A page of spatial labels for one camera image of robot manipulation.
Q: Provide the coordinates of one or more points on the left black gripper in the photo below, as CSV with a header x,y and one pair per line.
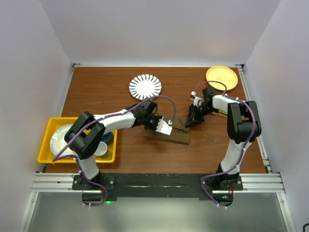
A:
x,y
158,118

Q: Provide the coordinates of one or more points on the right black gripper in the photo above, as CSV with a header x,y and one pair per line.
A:
x,y
193,119

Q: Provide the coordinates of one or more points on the brown cloth napkin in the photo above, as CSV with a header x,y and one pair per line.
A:
x,y
179,134

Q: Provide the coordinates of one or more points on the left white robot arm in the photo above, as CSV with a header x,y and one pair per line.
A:
x,y
85,134

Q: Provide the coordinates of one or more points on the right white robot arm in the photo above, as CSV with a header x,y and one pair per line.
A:
x,y
243,127

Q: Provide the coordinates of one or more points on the copper spoon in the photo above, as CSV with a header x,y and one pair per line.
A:
x,y
219,114

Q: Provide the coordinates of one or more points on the white blue striped plate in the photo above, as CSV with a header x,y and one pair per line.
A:
x,y
144,86

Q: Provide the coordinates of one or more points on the dark blue mug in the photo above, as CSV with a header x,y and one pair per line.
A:
x,y
107,137

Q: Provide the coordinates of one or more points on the orange plate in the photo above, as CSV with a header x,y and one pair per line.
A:
x,y
223,75

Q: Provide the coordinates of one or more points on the white grey mug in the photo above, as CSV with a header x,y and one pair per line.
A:
x,y
102,149

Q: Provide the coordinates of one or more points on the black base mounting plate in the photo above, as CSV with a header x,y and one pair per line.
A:
x,y
204,193

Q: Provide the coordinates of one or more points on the white paper plate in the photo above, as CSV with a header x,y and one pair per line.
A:
x,y
57,142

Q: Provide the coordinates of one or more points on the yellow plastic bin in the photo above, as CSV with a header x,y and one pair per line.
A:
x,y
46,154

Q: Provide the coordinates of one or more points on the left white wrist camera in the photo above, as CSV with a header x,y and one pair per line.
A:
x,y
163,127

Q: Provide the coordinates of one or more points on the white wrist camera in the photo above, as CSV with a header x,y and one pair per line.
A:
x,y
163,127
197,101

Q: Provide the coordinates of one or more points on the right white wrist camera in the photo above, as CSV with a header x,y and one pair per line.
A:
x,y
197,101

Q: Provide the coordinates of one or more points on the aluminium frame rail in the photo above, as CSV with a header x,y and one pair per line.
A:
x,y
65,182

